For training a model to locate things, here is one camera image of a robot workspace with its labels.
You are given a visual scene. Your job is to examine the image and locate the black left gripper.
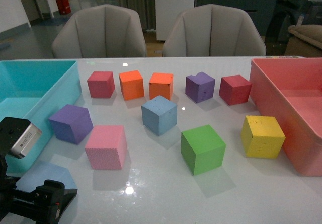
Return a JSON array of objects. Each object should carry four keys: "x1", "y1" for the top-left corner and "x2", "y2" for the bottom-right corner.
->
[{"x1": 1, "y1": 157, "x2": 77, "y2": 223}]

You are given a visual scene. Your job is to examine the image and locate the light blue foam block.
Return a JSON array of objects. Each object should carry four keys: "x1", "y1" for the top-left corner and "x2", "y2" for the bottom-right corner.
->
[
  {"x1": 141, "y1": 96, "x2": 177, "y2": 136},
  {"x1": 16, "y1": 161, "x2": 77, "y2": 192}
]

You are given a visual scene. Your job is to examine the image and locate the pink foam block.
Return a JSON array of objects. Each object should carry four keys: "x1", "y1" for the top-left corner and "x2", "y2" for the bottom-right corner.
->
[{"x1": 85, "y1": 125, "x2": 127, "y2": 170}]

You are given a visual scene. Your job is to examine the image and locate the teal plastic bin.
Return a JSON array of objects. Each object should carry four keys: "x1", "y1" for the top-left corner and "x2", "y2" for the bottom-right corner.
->
[{"x1": 1, "y1": 60, "x2": 82, "y2": 173}]

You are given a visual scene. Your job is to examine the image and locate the magenta foam block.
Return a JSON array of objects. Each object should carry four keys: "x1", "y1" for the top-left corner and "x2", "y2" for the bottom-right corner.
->
[{"x1": 87, "y1": 71, "x2": 115, "y2": 98}]

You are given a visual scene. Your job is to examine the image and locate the orange foam block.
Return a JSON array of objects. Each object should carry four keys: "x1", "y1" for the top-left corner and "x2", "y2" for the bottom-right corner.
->
[{"x1": 119, "y1": 70, "x2": 145, "y2": 101}]

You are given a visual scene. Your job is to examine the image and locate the green foam block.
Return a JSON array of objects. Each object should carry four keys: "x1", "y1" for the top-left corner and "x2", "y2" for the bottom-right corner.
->
[{"x1": 181, "y1": 124, "x2": 226, "y2": 176}]

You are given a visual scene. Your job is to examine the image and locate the orange block with dark corners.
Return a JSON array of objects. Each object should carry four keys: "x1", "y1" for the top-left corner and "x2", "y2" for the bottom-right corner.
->
[{"x1": 149, "y1": 72, "x2": 174, "y2": 100}]

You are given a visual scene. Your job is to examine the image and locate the left grey chair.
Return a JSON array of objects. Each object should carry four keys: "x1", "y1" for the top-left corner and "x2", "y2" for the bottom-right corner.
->
[{"x1": 52, "y1": 4, "x2": 147, "y2": 59}]

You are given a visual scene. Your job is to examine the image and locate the grey chair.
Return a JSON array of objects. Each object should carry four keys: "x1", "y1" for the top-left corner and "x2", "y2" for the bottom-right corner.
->
[
  {"x1": 52, "y1": 4, "x2": 147, "y2": 59},
  {"x1": 162, "y1": 4, "x2": 266, "y2": 57}
]

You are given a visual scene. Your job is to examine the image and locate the notched purple foam block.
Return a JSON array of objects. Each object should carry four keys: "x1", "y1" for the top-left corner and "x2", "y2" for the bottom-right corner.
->
[{"x1": 185, "y1": 72, "x2": 215, "y2": 103}]

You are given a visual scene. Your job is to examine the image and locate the dark red foam block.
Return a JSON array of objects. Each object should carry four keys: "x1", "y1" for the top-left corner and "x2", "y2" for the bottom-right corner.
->
[{"x1": 219, "y1": 75, "x2": 252, "y2": 105}]

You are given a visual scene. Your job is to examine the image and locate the yellow foam block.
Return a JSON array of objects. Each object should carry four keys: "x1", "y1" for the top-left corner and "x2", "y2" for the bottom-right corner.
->
[{"x1": 240, "y1": 115, "x2": 286, "y2": 159}]

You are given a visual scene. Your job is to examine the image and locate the right grey chair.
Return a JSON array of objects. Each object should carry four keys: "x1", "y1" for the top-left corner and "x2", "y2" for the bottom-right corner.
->
[{"x1": 162, "y1": 4, "x2": 266, "y2": 57}]

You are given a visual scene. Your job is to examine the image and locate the white cabinet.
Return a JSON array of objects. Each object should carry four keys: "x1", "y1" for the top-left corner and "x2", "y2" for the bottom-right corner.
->
[{"x1": 155, "y1": 0, "x2": 195, "y2": 41}]

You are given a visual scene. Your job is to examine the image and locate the coloured button strip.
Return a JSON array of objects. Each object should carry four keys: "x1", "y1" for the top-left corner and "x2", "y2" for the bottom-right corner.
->
[{"x1": 265, "y1": 55, "x2": 302, "y2": 59}]

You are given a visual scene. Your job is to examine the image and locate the pink plastic bin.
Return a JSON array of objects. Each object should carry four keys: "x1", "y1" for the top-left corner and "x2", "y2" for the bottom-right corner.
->
[{"x1": 250, "y1": 58, "x2": 321, "y2": 176}]

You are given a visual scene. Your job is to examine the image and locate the beige sofa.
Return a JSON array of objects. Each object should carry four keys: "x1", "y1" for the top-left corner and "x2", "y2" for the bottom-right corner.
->
[{"x1": 284, "y1": 25, "x2": 321, "y2": 58}]

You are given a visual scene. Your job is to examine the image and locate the black appliance box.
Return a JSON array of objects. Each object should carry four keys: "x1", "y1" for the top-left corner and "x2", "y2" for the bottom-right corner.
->
[{"x1": 265, "y1": 0, "x2": 321, "y2": 56}]

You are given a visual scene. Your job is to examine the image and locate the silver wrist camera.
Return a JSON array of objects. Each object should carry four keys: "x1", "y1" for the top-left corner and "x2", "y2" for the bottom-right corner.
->
[{"x1": 1, "y1": 117, "x2": 42, "y2": 159}]

